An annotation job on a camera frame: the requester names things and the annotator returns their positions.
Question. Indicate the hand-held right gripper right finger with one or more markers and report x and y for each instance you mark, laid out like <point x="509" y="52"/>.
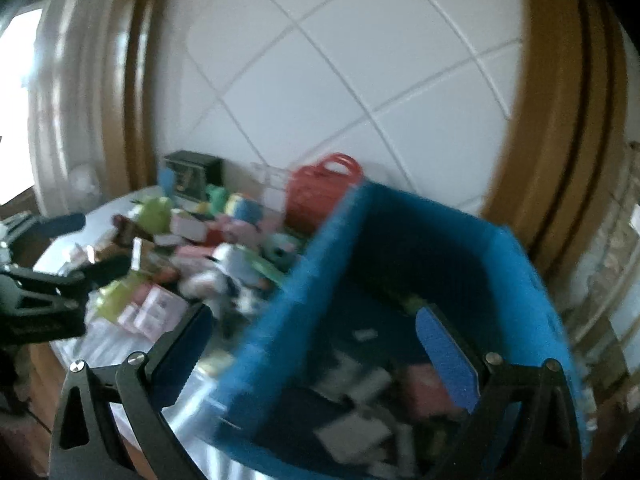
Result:
<point x="450" y="360"/>

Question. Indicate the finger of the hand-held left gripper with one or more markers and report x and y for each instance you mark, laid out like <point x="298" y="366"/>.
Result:
<point x="60" y="224"/>
<point x="50" y="305"/>

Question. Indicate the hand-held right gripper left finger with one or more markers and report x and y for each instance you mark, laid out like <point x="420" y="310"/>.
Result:
<point x="177" y="360"/>

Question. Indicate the pink tissue pack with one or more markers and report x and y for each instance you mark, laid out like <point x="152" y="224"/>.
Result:
<point x="427" y="390"/>

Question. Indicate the small brown white box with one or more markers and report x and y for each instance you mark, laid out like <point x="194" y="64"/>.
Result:
<point x="142" y="255"/>

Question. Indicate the pile of small cardboard boxes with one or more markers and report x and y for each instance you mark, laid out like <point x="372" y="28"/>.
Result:
<point x="190" y="255"/>

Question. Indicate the blue plastic crate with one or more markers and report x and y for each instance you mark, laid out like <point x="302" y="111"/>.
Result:
<point x="320" y="280"/>

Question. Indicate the white table cloth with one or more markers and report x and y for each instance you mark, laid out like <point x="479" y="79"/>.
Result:
<point x="200" y="410"/>

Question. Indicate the yellow-green packet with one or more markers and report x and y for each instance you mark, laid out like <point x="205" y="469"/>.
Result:
<point x="117" y="300"/>

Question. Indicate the brown striped plush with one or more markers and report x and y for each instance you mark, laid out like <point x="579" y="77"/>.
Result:
<point x="127" y="230"/>

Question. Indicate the light green frog plush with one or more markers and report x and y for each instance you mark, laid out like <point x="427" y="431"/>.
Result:
<point x="155" y="212"/>

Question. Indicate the white grey plush toy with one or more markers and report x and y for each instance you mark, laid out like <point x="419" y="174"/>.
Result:
<point x="232" y="265"/>

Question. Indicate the blue oval plastic piece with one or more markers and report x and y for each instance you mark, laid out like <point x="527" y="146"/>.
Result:
<point x="166" y="181"/>

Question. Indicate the green flat packet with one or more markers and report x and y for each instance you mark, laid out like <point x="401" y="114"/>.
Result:
<point x="270" y="270"/>

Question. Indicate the dark small drawer organizer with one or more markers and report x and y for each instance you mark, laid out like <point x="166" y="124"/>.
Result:
<point x="197" y="167"/>

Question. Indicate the dark green plush toy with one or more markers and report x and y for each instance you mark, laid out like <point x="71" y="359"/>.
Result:
<point x="216" y="199"/>

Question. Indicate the blue round plush toy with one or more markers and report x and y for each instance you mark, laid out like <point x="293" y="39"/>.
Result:
<point x="245" y="209"/>

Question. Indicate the rolled patterned quilt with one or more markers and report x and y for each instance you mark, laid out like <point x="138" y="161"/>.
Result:
<point x="607" y="285"/>

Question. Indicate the red toy suitcase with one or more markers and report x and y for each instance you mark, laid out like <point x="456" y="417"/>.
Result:
<point x="315" y="195"/>

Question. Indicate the wooden door frame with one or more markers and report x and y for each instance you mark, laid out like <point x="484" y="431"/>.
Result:
<point x="142" y="85"/>
<point x="555" y="110"/>

